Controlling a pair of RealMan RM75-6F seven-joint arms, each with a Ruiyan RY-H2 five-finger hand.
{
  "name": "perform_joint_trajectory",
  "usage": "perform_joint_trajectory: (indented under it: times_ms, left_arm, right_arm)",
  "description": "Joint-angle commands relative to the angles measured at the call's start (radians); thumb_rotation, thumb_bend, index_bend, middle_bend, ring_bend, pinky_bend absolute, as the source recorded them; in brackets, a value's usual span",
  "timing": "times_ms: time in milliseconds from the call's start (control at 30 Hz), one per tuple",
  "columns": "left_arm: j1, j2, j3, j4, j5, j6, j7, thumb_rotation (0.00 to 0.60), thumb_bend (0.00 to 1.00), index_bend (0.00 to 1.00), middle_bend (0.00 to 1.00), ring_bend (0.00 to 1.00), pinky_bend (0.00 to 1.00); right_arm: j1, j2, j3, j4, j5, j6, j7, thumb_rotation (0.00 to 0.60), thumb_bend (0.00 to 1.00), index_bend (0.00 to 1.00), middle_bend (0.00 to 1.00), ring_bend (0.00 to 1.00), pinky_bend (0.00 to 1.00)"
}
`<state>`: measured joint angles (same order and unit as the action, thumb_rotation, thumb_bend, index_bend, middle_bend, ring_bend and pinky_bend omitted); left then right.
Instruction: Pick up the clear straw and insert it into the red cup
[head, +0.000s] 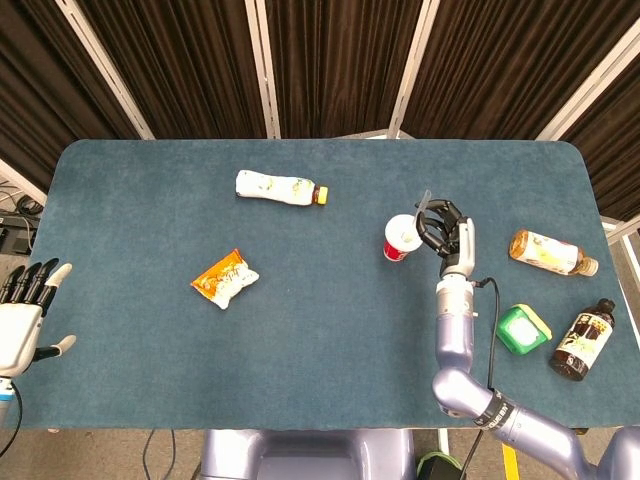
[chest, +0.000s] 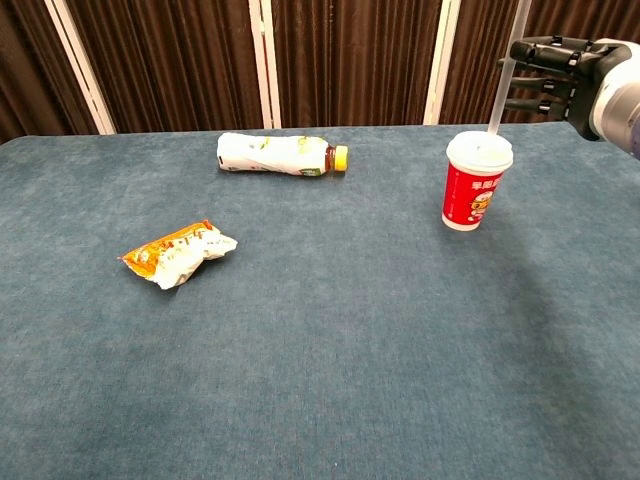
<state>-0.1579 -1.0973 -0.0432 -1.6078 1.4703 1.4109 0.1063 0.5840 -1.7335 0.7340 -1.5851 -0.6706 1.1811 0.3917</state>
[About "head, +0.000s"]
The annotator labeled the dark bottle black cap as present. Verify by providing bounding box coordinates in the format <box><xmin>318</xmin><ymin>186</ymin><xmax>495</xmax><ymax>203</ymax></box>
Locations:
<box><xmin>549</xmin><ymin>298</ymin><xmax>617</xmax><ymax>382</ymax></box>

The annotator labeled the grey robot torso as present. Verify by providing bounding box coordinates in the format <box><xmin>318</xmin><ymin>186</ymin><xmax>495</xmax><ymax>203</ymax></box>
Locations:
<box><xmin>199</xmin><ymin>427</ymin><xmax>417</xmax><ymax>480</ymax></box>

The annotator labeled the blue table cloth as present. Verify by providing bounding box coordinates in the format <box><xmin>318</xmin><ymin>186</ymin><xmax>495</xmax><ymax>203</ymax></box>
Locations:
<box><xmin>2</xmin><ymin>138</ymin><xmax>640</xmax><ymax>432</ymax></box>

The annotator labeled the white label bottle yellow cap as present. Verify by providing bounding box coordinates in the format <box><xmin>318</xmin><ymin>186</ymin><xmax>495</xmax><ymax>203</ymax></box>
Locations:
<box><xmin>235</xmin><ymin>169</ymin><xmax>330</xmax><ymax>207</ymax></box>

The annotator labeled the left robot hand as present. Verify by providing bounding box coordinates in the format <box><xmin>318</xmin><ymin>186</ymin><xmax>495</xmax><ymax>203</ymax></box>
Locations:
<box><xmin>0</xmin><ymin>257</ymin><xmax>78</xmax><ymax>377</ymax></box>

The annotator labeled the black box green rim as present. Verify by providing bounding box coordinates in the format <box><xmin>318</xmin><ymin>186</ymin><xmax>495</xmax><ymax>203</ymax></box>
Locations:
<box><xmin>416</xmin><ymin>449</ymin><xmax>464</xmax><ymax>480</ymax></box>

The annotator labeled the brown curtain partition panel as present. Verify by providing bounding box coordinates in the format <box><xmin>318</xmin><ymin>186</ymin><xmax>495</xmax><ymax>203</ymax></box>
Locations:
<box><xmin>389</xmin><ymin>0</ymin><xmax>640</xmax><ymax>141</ymax></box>
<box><xmin>244</xmin><ymin>0</ymin><xmax>436</xmax><ymax>140</ymax></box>
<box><xmin>537</xmin><ymin>29</ymin><xmax>640</xmax><ymax>224</ymax></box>
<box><xmin>0</xmin><ymin>0</ymin><xmax>154</xmax><ymax>194</ymax></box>
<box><xmin>54</xmin><ymin>0</ymin><xmax>281</xmax><ymax>140</ymax></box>

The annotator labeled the amber tea bottle beige cap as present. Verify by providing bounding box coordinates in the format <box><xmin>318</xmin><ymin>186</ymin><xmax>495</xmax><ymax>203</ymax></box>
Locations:
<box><xmin>508</xmin><ymin>229</ymin><xmax>600</xmax><ymax>278</ymax></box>

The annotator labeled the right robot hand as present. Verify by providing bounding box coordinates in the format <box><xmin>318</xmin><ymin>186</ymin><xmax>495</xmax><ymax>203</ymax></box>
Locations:
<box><xmin>414</xmin><ymin>198</ymin><xmax>477</xmax><ymax>279</ymax></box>

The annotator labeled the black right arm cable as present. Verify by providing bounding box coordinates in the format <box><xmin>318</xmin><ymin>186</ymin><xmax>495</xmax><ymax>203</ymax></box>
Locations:
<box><xmin>458</xmin><ymin>276</ymin><xmax>502</xmax><ymax>475</ymax></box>

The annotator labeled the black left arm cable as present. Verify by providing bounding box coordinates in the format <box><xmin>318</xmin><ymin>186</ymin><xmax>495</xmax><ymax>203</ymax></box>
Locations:
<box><xmin>8</xmin><ymin>382</ymin><xmax>23</xmax><ymax>459</ymax></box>

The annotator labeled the orange white snack packet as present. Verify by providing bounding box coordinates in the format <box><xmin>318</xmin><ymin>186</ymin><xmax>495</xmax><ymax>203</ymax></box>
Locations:
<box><xmin>190</xmin><ymin>248</ymin><xmax>260</xmax><ymax>311</ymax></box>

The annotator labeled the red paper cup white lid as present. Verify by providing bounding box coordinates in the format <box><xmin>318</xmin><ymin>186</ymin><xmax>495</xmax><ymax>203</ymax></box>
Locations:
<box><xmin>383</xmin><ymin>213</ymin><xmax>424</xmax><ymax>263</ymax></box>

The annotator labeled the green wipes box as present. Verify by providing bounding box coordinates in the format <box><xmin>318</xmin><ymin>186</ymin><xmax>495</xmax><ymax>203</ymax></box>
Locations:
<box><xmin>494</xmin><ymin>302</ymin><xmax>554</xmax><ymax>356</ymax></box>

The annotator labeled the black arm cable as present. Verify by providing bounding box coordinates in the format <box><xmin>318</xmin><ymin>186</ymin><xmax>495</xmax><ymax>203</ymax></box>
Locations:
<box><xmin>8</xmin><ymin>382</ymin><xmax>23</xmax><ymax>459</ymax></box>
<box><xmin>458</xmin><ymin>276</ymin><xmax>502</xmax><ymax>475</ymax></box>

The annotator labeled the black floor device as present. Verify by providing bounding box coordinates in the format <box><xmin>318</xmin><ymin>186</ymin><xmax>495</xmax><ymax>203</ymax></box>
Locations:
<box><xmin>0</xmin><ymin>210</ymin><xmax>41</xmax><ymax>255</ymax></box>

